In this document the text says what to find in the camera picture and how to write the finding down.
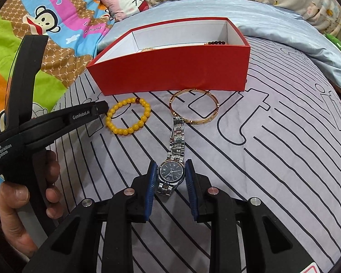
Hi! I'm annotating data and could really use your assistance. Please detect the colourful cartoon monkey blanket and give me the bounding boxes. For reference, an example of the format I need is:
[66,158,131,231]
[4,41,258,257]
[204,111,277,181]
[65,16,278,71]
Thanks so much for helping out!
[0,0,123,137]

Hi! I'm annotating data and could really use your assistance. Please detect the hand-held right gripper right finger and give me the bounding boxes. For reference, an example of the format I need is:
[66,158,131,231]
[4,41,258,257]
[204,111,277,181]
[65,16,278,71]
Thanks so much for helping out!
[184,161,316,273]

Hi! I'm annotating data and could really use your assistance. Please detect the rose gold bangle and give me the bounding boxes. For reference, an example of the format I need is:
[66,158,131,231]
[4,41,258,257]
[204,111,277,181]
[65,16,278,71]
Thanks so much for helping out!
[170,89,219,126]

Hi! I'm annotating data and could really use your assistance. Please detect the green plush item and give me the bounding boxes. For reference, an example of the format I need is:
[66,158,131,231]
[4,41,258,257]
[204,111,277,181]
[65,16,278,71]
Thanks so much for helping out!
[325,33,341,52]

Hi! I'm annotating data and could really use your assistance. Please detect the yellow bead bracelet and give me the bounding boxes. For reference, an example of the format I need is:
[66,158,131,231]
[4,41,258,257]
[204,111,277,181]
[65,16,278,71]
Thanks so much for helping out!
[105,97,152,135]

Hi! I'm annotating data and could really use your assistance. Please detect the silver wristwatch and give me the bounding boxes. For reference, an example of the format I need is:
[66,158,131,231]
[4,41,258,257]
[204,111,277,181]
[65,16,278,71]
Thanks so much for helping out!
[154,116,187,197]

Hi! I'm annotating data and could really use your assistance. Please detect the red cardboard box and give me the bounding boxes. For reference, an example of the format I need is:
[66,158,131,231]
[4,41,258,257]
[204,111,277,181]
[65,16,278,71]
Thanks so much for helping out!
[86,17,251,96]

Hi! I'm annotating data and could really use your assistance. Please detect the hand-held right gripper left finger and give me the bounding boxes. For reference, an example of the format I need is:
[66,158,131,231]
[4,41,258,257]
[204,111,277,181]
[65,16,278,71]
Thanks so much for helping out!
[23,161,160,273]

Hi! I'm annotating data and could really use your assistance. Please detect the light blue duvet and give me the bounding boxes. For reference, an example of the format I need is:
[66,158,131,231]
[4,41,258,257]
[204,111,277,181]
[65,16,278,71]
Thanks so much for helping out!
[98,0,341,94]

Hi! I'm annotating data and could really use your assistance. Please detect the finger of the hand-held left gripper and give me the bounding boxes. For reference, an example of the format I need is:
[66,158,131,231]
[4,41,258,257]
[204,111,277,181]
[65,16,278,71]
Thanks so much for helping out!
[4,34,48,133]
[50,101,110,135]

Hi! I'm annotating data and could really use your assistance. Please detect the pink cartoon pillow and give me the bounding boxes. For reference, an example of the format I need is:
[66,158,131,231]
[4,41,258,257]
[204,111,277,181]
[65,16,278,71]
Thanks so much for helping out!
[94,0,151,22]

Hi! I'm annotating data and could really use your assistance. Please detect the person's left hand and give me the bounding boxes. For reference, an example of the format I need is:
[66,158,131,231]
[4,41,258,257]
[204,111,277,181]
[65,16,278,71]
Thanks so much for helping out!
[0,149,62,259]

